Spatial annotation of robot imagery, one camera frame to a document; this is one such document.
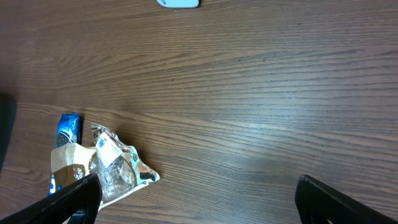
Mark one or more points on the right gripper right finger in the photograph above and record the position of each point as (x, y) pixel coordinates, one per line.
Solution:
(317, 202)

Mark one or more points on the blue oreo cookie pack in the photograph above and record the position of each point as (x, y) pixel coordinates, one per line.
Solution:
(67, 130)

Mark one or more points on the white barcode scanner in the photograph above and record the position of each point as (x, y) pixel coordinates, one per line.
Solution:
(179, 4)

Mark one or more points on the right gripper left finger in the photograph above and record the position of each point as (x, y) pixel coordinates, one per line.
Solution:
(77, 203)

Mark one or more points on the grey plastic mesh basket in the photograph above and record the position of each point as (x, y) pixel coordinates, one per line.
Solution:
(8, 114)

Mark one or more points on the brown cookie snack bag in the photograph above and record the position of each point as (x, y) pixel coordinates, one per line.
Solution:
(120, 170)

